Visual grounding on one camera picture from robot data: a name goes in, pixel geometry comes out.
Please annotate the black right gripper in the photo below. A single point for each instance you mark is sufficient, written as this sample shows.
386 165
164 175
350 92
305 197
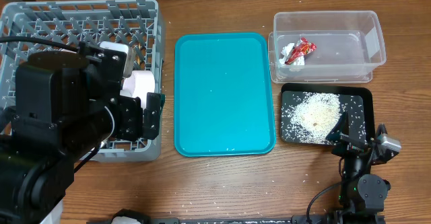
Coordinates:
349 145

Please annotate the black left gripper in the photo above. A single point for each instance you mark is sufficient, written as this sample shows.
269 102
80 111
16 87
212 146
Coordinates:
131 117

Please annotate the small white bowl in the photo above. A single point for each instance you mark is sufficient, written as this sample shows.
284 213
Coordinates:
138 85

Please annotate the cooked rice leftovers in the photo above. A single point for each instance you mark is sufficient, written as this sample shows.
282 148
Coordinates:
308 117

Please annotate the white paper napkin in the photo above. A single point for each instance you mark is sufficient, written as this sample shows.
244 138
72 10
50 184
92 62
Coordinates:
286 51

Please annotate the red snack wrapper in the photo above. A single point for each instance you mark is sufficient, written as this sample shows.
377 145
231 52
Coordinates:
302 48

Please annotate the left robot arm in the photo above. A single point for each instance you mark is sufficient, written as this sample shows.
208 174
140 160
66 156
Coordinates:
66 104

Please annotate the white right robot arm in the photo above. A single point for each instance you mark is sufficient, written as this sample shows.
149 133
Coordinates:
362 193

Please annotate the black waste tray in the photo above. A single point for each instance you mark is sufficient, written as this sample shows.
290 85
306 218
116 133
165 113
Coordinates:
364 93

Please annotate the grey dishwasher rack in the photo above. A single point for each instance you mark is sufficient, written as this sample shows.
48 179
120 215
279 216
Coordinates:
137 23

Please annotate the teal plastic tray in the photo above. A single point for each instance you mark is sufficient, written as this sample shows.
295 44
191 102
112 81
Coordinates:
223 103

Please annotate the clear plastic bin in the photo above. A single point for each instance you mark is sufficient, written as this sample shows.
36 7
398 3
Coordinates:
349 46

